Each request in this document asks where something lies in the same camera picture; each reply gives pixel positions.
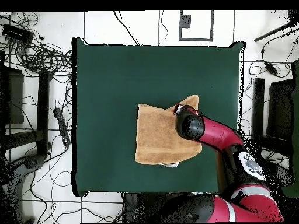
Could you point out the dark stand base leg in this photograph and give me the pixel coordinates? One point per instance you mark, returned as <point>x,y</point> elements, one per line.
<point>30,163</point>
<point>283,172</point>

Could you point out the black power adapter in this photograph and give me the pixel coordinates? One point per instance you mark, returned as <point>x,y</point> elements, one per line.
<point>271,69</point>

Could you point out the black stand frame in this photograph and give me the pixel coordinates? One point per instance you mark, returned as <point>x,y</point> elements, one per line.
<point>43,112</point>
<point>258,105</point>

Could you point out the tan terry towel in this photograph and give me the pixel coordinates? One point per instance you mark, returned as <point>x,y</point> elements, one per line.
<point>156,137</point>

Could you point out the black power strip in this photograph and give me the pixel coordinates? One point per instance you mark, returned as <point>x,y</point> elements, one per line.
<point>62,127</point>

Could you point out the black box device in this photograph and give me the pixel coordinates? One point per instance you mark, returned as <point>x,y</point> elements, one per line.
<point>17,33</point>

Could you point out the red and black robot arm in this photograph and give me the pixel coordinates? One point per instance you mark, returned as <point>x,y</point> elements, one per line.
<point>219,133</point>

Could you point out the black rod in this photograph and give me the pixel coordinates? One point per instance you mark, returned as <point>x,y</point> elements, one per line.
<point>273,31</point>

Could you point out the dark green table cloth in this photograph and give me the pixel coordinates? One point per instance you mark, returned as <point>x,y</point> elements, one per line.
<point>116,81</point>

